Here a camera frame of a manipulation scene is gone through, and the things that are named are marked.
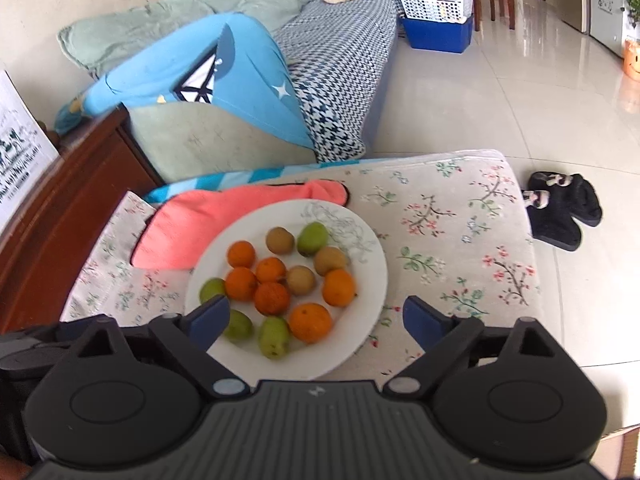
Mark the white refrigerator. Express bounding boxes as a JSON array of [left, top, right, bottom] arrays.
[[554, 0, 637, 57]]

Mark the potted green plant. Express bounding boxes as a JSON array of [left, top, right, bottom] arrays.
[[626, 0, 640, 27]]

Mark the brown kiwi fruit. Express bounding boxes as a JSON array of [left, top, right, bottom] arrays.
[[314, 246, 348, 276]]

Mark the orange smiley bucket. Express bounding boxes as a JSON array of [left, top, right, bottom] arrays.
[[623, 40, 640, 81]]

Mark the white plastic basket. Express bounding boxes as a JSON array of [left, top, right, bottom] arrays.
[[398, 0, 474, 24]]

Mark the green jujube bottom spotted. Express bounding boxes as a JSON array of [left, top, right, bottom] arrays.
[[258, 316, 290, 360]]

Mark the black slipper near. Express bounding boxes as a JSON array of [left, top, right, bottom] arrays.
[[522, 190, 582, 252]]

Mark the black slipper far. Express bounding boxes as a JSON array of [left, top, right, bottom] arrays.
[[528, 171, 603, 228]]

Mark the green sofa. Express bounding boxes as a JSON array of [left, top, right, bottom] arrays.
[[54, 0, 397, 183]]

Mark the white milk carton box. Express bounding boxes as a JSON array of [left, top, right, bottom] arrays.
[[0, 70, 58, 230]]

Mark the houndstooth sofa cover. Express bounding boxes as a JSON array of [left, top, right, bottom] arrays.
[[274, 0, 398, 162]]

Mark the floral tablecloth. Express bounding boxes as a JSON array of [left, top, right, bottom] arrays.
[[61, 151, 541, 382]]

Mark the pink towel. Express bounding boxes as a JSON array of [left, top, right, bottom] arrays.
[[130, 180, 349, 270]]

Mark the large orange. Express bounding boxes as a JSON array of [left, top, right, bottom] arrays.
[[288, 302, 333, 344]]

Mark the blue plastic bin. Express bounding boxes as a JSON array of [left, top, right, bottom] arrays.
[[400, 18, 474, 53]]

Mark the brown kiwi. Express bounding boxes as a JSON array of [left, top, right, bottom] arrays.
[[265, 226, 295, 255], [285, 266, 317, 296]]

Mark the blue cartoon blanket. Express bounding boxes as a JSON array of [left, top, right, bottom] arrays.
[[54, 13, 314, 148]]

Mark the wooden side cabinet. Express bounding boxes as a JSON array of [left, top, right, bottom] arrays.
[[1, 106, 164, 333]]

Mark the black slipper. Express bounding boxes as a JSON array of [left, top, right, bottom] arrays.
[[522, 190, 582, 252], [528, 171, 603, 228]]

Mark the small orange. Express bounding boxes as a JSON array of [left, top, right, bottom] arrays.
[[254, 282, 291, 316]]

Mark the white ceramic plate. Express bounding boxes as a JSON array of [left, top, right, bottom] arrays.
[[184, 200, 388, 386]]

